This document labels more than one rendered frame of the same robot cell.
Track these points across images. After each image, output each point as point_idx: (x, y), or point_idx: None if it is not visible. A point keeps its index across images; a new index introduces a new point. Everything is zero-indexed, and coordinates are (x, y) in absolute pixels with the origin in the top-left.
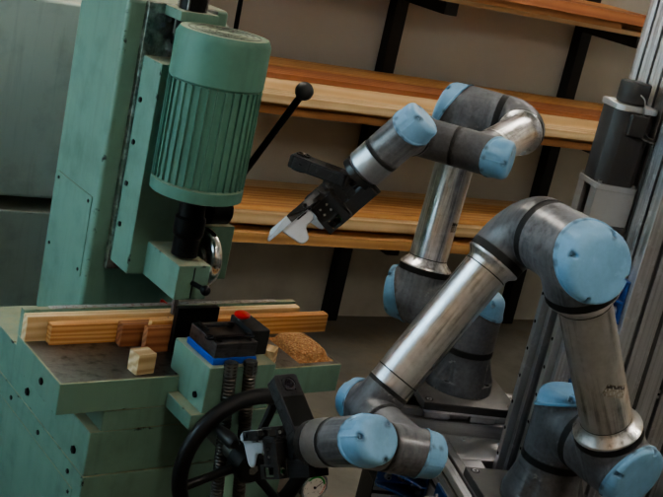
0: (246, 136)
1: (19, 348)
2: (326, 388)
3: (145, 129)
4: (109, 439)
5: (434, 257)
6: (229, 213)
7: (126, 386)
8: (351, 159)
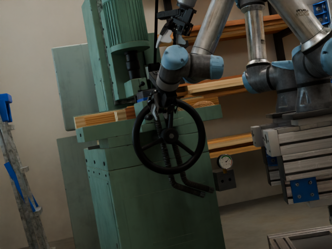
0: (138, 15)
1: (76, 133)
2: (217, 116)
3: (106, 37)
4: (114, 151)
5: (258, 57)
6: (159, 67)
7: (114, 125)
8: (177, 0)
